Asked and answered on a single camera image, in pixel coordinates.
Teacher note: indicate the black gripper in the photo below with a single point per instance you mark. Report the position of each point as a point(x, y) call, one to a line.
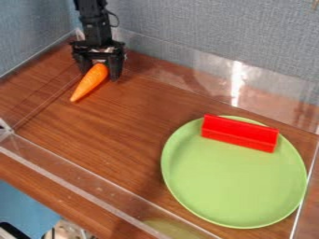
point(95, 46)

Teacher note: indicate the green round plate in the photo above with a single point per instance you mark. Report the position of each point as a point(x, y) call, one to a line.
point(234, 186)

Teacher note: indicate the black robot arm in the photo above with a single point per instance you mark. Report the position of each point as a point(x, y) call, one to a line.
point(93, 13)

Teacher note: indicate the clear acrylic barrier wall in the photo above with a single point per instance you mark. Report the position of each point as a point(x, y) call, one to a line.
point(87, 157)

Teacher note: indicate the red rectangular block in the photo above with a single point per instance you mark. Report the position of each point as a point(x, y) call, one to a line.
point(239, 133)

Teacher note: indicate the orange toy carrot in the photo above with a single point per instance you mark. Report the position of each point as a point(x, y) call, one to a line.
point(92, 79)

